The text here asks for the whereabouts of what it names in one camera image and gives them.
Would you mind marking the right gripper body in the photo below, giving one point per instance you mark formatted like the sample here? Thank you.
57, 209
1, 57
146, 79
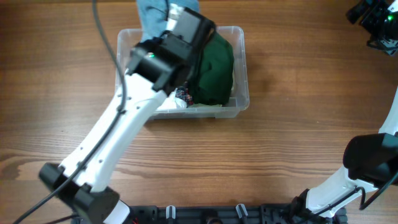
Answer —
372, 22

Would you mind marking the dark green cloth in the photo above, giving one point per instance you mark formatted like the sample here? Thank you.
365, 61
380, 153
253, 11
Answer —
217, 55

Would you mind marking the plaid cloth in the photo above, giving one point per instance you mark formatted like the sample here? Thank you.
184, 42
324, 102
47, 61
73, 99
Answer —
182, 93

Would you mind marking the blue towel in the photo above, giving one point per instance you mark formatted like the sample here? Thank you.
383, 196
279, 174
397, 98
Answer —
153, 15

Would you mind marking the white cloth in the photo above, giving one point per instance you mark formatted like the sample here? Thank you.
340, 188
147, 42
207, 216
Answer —
173, 103

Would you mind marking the clear plastic storage container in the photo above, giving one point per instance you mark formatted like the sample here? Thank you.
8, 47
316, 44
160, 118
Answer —
239, 98

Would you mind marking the cream cloth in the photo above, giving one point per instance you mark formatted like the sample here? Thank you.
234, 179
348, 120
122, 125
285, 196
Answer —
208, 105

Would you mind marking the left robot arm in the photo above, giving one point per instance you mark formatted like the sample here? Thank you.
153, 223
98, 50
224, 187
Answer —
155, 68

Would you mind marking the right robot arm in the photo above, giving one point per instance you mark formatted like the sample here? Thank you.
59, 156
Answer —
370, 161

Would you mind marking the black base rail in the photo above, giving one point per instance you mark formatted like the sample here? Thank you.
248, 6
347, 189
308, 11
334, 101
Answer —
263, 214

